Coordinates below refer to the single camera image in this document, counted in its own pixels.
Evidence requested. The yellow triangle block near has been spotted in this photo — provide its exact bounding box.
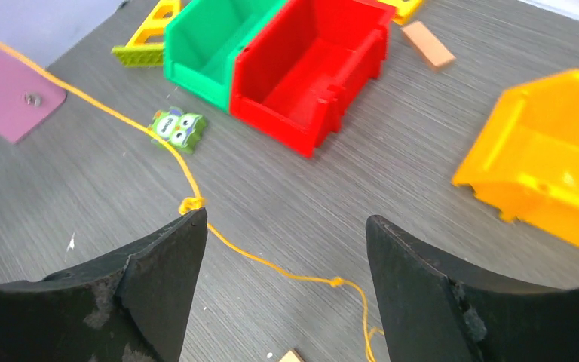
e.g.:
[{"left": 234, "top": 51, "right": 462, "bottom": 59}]
[{"left": 111, "top": 0, "right": 185, "bottom": 68}]

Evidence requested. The green owl toy block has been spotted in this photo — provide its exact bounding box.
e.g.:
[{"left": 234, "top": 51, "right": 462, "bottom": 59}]
[{"left": 147, "top": 106, "right": 207, "bottom": 154}]

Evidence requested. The tan wooden block far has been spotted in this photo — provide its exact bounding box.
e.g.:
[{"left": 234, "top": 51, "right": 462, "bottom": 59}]
[{"left": 401, "top": 21, "right": 456, "bottom": 72}]

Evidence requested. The orange plastic bin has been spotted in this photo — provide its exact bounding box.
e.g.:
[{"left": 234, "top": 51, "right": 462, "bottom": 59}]
[{"left": 452, "top": 69, "right": 579, "bottom": 247}]

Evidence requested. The yellow triangle block far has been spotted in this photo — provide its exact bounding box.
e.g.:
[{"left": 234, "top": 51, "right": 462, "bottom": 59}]
[{"left": 379, "top": 0, "right": 425, "bottom": 26}]

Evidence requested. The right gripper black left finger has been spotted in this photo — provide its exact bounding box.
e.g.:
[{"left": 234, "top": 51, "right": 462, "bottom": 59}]
[{"left": 0, "top": 209, "right": 208, "bottom": 361}]

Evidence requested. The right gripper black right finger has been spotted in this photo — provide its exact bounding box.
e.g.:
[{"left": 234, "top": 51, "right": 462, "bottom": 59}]
[{"left": 366, "top": 215, "right": 579, "bottom": 362}]

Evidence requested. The yellow string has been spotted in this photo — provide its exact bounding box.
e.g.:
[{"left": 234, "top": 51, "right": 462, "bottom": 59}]
[{"left": 0, "top": 20, "right": 385, "bottom": 362}]

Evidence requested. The tan wooden block near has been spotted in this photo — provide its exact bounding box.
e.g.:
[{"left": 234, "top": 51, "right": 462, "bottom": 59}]
[{"left": 278, "top": 349, "right": 305, "bottom": 362}]

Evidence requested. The green plastic bin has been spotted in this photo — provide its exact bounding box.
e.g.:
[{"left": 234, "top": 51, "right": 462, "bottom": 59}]
[{"left": 164, "top": 0, "right": 286, "bottom": 112}]

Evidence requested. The tan wooden block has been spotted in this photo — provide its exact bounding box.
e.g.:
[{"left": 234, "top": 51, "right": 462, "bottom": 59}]
[
  {"left": 278, "top": 349, "right": 305, "bottom": 362},
  {"left": 401, "top": 21, "right": 456, "bottom": 72}
]

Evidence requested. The pink gripper stand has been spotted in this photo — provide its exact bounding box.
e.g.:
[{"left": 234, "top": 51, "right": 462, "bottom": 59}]
[{"left": 0, "top": 50, "right": 66, "bottom": 144}]

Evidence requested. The red plastic bin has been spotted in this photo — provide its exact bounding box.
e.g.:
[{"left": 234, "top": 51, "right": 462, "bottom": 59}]
[{"left": 229, "top": 0, "right": 396, "bottom": 158}]

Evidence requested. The yellow triangle block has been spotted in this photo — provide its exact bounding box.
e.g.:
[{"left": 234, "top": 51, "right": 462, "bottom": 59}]
[
  {"left": 379, "top": 0, "right": 425, "bottom": 26},
  {"left": 111, "top": 0, "right": 185, "bottom": 68}
]

